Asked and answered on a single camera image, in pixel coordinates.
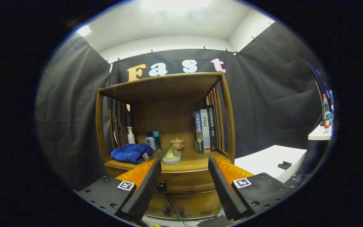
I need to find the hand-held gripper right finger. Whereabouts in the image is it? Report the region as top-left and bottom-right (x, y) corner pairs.
(208, 156), (291, 220)

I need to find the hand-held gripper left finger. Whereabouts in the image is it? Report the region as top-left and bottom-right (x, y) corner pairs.
(78, 159), (162, 223)

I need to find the green handled scrub brush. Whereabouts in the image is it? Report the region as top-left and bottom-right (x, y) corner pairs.
(163, 147), (182, 165)

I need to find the wooden cabinet door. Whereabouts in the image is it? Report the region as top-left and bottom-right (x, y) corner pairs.
(145, 192), (179, 220)
(168, 190), (223, 220)

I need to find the wooden countertop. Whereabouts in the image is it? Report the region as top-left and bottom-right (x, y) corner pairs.
(104, 147), (232, 173)

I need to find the wooden cabinet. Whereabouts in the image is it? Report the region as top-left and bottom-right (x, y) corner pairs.
(95, 72), (236, 220)

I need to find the blue towel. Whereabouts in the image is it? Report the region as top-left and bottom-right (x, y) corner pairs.
(111, 143), (154, 164)

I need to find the white bottle with blue cap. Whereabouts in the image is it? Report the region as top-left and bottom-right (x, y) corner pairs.
(146, 132), (156, 151)

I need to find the white machine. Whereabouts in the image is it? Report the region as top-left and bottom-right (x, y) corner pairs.
(234, 145), (308, 184)

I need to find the beige lidded teacup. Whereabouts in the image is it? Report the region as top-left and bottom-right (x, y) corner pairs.
(170, 137), (185, 150)

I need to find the pale spine book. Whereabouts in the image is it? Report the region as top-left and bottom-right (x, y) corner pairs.
(200, 108), (211, 153)

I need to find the black spine book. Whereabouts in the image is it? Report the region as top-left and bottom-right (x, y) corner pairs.
(206, 105), (218, 152)

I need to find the clear water bottle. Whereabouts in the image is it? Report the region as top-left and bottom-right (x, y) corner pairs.
(322, 94), (331, 134)

